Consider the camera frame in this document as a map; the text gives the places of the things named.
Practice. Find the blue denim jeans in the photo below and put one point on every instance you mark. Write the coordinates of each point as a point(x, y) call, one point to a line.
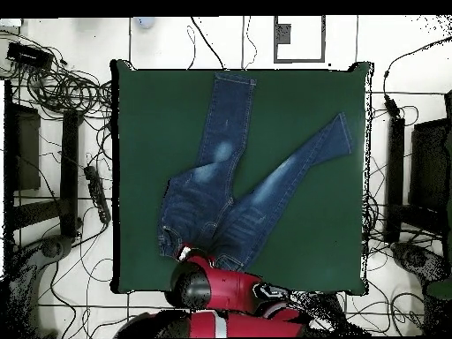
point(204, 212)

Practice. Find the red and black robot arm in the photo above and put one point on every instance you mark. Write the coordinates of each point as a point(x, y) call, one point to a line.
point(229, 289)

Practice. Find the black flat device box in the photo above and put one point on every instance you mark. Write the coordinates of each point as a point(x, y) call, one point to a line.
point(28, 55)

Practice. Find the black power strip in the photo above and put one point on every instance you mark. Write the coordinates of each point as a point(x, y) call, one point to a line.
point(97, 192)

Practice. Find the dark green table cloth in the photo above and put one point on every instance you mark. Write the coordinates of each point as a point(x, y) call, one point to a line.
point(300, 229)

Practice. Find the person's light blue shoe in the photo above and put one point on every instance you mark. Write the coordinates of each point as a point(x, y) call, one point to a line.
point(145, 22)

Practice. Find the black metal frame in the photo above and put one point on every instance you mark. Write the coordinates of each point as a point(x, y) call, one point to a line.
point(69, 159)
point(394, 176)

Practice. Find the grey square frame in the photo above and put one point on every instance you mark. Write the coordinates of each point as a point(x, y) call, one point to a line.
point(300, 60)

